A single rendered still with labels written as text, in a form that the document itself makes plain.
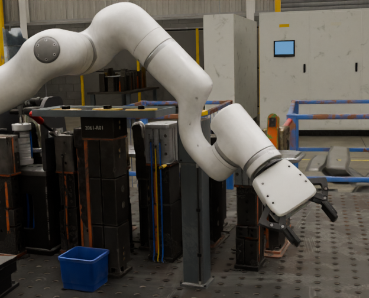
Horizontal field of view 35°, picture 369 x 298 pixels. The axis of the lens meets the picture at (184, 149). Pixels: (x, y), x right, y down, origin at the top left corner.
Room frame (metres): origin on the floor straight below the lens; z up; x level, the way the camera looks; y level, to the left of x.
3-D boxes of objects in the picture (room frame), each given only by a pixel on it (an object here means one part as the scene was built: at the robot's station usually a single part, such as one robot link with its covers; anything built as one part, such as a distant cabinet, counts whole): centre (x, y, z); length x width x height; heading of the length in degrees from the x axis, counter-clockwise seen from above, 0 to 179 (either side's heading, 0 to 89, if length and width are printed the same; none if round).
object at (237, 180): (1.60, -0.18, 0.88); 0.11 x 0.10 x 0.36; 159
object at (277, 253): (1.75, -0.28, 0.84); 0.18 x 0.06 x 0.29; 159
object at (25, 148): (1.82, 0.48, 0.94); 0.18 x 0.13 x 0.49; 69
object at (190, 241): (1.48, -0.03, 0.92); 0.08 x 0.08 x 0.44; 69
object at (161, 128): (1.70, 0.06, 0.90); 0.13 x 0.10 x 0.41; 159
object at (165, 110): (1.58, 0.22, 1.16); 0.37 x 0.14 x 0.02; 69
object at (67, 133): (1.78, 0.35, 0.89); 0.13 x 0.11 x 0.38; 159
